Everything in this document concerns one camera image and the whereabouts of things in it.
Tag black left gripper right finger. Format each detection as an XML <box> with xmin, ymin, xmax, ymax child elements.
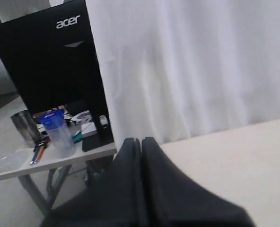
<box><xmin>141</xmin><ymin>137</ymin><xmax>255</xmax><ymax>227</ymax></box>

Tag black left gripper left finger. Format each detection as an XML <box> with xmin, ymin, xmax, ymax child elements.
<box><xmin>41</xmin><ymin>138</ymin><xmax>146</xmax><ymax>227</ymax></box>

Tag white box on table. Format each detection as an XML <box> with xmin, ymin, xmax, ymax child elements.
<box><xmin>80</xmin><ymin>122</ymin><xmax>97</xmax><ymax>140</ymax></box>

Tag grey side table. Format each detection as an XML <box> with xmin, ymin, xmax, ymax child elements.
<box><xmin>0</xmin><ymin>142</ymin><xmax>116</xmax><ymax>215</ymax></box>

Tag orange blue pens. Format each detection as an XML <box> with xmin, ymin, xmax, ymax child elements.
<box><xmin>30</xmin><ymin>137</ymin><xmax>50</xmax><ymax>166</ymax></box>

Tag clear cup blue lid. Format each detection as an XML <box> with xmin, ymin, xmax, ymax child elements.
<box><xmin>39</xmin><ymin>109</ymin><xmax>76</xmax><ymax>158</ymax></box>

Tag steel metal cup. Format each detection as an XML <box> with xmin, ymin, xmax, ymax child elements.
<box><xmin>10</xmin><ymin>110</ymin><xmax>41</xmax><ymax>148</ymax></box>

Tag white curtain backdrop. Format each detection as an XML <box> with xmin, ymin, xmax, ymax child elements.
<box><xmin>86</xmin><ymin>0</ymin><xmax>280</xmax><ymax>147</ymax></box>

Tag black acer monitor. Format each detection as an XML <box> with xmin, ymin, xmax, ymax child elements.
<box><xmin>0</xmin><ymin>0</ymin><xmax>114</xmax><ymax>151</ymax></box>

